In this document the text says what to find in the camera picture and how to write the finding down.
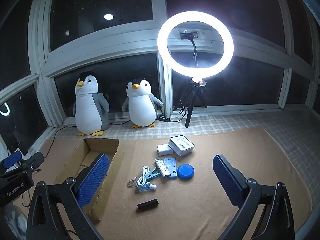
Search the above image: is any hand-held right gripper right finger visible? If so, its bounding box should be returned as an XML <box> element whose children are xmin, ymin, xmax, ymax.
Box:
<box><xmin>212</xmin><ymin>154</ymin><xmax>295</xmax><ymax>240</ymax></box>

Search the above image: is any blue round disc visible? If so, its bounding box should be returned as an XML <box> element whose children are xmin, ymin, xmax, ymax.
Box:
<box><xmin>177</xmin><ymin>164</ymin><xmax>195</xmax><ymax>180</ymax></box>

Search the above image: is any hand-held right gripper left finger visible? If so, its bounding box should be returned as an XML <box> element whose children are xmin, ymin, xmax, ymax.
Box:
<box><xmin>26</xmin><ymin>153</ymin><xmax>110</xmax><ymax>240</ymax></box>

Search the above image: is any black cylinder tube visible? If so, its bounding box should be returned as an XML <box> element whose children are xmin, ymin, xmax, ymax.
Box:
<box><xmin>137</xmin><ymin>198</ymin><xmax>159</xmax><ymax>210</ymax></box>

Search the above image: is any white charger plug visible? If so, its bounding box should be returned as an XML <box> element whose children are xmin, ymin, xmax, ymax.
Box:
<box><xmin>157</xmin><ymin>144</ymin><xmax>173</xmax><ymax>155</ymax></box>

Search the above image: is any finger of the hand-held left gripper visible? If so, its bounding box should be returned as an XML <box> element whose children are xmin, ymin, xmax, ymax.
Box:
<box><xmin>0</xmin><ymin>151</ymin><xmax>22</xmax><ymax>170</ymax></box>
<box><xmin>19</xmin><ymin>152</ymin><xmax>45</xmax><ymax>174</ymax></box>

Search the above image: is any brown cardboard box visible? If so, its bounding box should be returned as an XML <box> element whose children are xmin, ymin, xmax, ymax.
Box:
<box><xmin>54</xmin><ymin>137</ymin><xmax>120</xmax><ymax>224</ymax></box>

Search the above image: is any plaid blanket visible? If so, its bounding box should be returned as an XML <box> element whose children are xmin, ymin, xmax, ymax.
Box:
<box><xmin>62</xmin><ymin>107</ymin><xmax>320</xmax><ymax>180</ymax></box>

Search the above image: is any white grey tin box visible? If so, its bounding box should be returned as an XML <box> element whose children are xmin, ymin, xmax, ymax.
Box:
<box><xmin>167</xmin><ymin>135</ymin><xmax>195</xmax><ymax>155</ymax></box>

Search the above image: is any light blue phone stand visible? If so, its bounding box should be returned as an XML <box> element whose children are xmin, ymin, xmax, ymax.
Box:
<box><xmin>164</xmin><ymin>157</ymin><xmax>178</xmax><ymax>180</ymax></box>

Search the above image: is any large penguin plush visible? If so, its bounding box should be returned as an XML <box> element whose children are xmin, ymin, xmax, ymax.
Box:
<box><xmin>73</xmin><ymin>71</ymin><xmax>110</xmax><ymax>137</ymax></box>

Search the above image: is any patterned white lighter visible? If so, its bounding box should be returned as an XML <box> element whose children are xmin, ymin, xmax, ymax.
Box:
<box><xmin>155</xmin><ymin>158</ymin><xmax>170</xmax><ymax>179</ymax></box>

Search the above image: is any white ring light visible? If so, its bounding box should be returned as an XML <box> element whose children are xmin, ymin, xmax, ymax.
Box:
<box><xmin>157</xmin><ymin>11</ymin><xmax>234</xmax><ymax>78</ymax></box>

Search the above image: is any black phone holder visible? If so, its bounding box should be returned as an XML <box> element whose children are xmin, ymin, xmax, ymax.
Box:
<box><xmin>179</xmin><ymin>31</ymin><xmax>199</xmax><ymax>67</ymax></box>

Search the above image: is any white window frame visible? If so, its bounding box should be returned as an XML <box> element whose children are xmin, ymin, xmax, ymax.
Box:
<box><xmin>0</xmin><ymin>0</ymin><xmax>320</xmax><ymax>140</ymax></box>

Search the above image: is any small penguin plush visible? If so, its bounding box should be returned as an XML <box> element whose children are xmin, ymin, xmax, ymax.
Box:
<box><xmin>122</xmin><ymin>80</ymin><xmax>164</xmax><ymax>129</ymax></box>

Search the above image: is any black ring light cable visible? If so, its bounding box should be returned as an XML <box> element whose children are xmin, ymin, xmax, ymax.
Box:
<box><xmin>170</xmin><ymin>102</ymin><xmax>191</xmax><ymax>123</ymax></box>

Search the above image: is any light blue clothespin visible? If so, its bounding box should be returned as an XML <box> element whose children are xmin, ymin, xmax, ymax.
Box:
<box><xmin>145</xmin><ymin>166</ymin><xmax>162</xmax><ymax>182</ymax></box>

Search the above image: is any brown mat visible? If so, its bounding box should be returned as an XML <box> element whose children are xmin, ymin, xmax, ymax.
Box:
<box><xmin>15</xmin><ymin>126</ymin><xmax>313</xmax><ymax>240</ymax></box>

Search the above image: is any white cable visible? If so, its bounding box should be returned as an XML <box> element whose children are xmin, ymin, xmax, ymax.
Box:
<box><xmin>136</xmin><ymin>165</ymin><xmax>150</xmax><ymax>188</ymax></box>

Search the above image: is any black power adapter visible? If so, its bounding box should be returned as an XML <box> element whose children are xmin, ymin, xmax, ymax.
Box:
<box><xmin>5</xmin><ymin>131</ymin><xmax>22</xmax><ymax>153</ymax></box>

